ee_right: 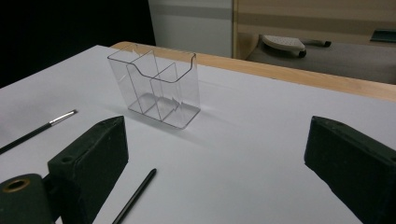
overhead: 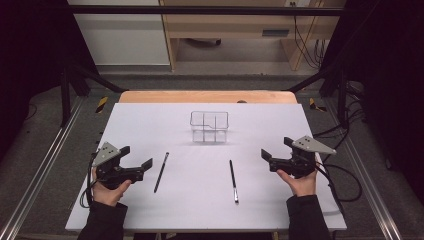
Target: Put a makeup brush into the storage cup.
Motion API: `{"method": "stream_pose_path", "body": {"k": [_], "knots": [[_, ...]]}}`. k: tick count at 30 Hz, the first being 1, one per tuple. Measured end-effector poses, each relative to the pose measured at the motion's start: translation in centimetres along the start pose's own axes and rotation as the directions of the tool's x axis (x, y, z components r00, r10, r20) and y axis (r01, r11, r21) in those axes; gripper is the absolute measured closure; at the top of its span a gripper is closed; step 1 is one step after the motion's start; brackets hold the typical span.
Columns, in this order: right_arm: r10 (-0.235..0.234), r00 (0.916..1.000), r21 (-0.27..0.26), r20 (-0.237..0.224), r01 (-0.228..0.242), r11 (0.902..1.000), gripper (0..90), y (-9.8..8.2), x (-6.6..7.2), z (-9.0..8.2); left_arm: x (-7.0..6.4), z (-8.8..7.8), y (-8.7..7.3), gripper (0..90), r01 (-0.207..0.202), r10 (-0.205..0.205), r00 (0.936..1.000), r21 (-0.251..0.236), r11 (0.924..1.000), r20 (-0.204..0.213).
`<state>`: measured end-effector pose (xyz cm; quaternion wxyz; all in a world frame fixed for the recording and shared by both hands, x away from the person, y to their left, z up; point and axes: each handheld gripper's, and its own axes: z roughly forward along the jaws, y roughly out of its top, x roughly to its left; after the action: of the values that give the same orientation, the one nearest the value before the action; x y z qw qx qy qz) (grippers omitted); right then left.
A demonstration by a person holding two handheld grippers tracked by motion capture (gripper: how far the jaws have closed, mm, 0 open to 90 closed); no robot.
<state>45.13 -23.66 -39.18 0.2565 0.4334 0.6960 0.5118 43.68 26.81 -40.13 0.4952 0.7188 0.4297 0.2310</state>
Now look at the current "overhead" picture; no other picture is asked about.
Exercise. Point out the black horizontal bar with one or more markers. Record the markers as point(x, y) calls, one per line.
point(200, 10)

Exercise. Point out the white cabinet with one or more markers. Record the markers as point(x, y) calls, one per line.
point(123, 40)

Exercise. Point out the black curtain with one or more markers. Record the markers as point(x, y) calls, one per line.
point(393, 66)
point(30, 50)

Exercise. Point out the yellow clamp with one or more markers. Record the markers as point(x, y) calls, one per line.
point(102, 104)
point(314, 104)

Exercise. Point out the person's left hand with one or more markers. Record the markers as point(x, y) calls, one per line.
point(106, 196)

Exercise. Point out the person's right hand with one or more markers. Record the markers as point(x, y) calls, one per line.
point(301, 185)

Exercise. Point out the wooden table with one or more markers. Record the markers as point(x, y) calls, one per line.
point(186, 97)

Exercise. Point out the metal floor rail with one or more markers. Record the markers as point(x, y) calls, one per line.
point(43, 163)
point(366, 180)

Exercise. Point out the wooden desk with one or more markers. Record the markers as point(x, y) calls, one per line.
point(230, 25)

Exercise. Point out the clear plastic organizer box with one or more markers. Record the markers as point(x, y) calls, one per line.
point(209, 127)

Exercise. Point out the white board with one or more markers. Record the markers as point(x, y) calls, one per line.
point(200, 213)

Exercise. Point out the black metal stand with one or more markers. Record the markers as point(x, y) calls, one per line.
point(65, 100)
point(341, 100)

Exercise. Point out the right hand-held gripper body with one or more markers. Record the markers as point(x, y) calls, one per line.
point(301, 160)

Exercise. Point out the yellow clamp right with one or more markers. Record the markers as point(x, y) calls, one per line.
point(314, 104)

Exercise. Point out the yellow clamp left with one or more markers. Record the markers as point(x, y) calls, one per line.
point(102, 104)

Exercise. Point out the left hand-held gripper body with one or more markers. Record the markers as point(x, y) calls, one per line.
point(110, 170)

